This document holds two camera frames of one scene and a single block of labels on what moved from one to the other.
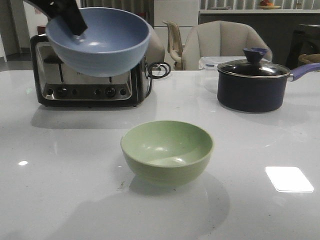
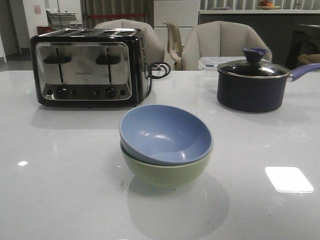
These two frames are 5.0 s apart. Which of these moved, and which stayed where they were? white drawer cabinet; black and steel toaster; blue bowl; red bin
Moved: blue bowl
Stayed: black and steel toaster; red bin; white drawer cabinet
